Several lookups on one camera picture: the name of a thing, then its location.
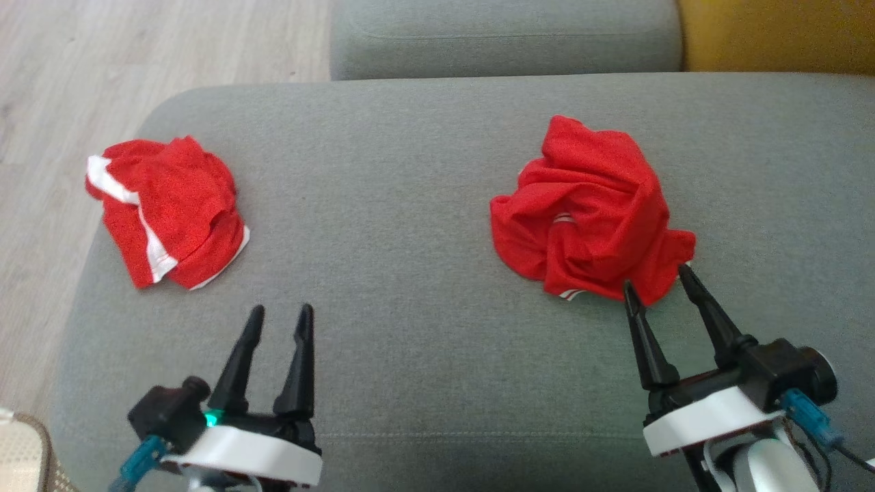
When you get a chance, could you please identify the grey sofa back cushion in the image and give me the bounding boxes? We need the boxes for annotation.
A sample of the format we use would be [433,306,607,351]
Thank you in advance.
[330,0,685,81]

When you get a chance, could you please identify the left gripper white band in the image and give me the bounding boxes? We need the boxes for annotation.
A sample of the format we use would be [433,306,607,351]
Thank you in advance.
[163,303,323,489]

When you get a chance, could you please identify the red shorts with white trim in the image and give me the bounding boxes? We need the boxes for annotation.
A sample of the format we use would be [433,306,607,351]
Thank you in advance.
[85,135,251,291]

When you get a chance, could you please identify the teal right camera cable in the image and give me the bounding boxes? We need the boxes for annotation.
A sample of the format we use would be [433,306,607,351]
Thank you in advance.
[781,388,875,474]

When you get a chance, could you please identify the red basketball jersey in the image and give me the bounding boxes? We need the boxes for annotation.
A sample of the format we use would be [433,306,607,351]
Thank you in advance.
[489,115,697,307]

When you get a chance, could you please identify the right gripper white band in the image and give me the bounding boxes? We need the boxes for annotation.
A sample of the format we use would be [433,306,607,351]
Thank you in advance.
[623,263,788,458]

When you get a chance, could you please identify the beige woven laundry basket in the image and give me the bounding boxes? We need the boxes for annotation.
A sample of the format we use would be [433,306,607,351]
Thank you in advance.
[0,407,79,492]

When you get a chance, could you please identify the grey sofa seat cushion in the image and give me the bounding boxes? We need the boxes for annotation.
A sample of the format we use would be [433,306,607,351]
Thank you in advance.
[51,72,875,492]

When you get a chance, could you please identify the yellow cushion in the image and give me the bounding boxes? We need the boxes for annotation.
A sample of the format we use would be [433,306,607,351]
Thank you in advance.
[677,0,875,75]

